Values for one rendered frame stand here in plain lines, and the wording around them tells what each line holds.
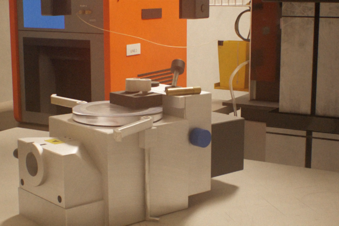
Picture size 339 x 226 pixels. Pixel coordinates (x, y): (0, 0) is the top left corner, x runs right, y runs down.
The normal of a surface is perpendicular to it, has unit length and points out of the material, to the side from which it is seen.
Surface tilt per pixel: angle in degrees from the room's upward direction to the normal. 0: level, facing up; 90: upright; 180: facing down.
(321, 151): 90
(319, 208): 0
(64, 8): 90
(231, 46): 93
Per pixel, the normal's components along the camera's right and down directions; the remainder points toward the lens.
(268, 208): 0.00, -0.98
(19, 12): -0.51, 0.16
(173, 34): 0.86, 0.09
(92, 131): -0.77, 0.12
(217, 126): 0.65, 0.15
